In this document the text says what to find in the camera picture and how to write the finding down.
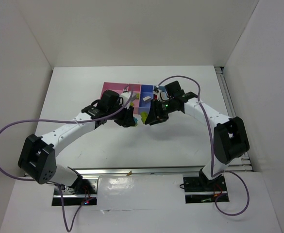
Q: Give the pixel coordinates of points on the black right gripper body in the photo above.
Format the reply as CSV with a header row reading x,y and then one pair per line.
x,y
154,115

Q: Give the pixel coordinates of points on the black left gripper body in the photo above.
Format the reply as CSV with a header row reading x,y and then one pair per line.
x,y
125,118

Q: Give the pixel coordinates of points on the green teal lego stack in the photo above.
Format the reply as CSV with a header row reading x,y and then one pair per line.
x,y
144,116

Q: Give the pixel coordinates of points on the beige lego brick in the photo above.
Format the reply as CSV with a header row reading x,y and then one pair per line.
x,y
147,99

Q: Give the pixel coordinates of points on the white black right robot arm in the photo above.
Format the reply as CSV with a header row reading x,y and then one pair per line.
x,y
228,135

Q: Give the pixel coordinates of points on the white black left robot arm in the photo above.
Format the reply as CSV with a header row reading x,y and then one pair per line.
x,y
38,155

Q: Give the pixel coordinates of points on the light blue container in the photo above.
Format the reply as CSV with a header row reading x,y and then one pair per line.
x,y
161,88

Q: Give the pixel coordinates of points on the dark blue container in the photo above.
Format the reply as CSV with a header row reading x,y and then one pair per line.
x,y
146,95

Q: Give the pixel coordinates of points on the large pink container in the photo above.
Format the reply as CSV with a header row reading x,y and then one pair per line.
x,y
116,87

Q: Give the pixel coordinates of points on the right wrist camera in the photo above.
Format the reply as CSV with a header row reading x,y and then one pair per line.
x,y
161,95

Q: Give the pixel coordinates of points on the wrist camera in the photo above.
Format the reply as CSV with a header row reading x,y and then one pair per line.
x,y
161,95
129,95

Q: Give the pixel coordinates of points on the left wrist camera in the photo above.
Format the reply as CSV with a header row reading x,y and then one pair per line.
x,y
129,95

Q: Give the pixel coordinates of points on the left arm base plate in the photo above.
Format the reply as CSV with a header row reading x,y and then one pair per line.
x,y
87,193

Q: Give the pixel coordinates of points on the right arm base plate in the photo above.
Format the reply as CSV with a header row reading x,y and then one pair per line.
x,y
195,192

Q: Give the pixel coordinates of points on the aluminium right rail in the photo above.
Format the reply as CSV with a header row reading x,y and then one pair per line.
x,y
243,163

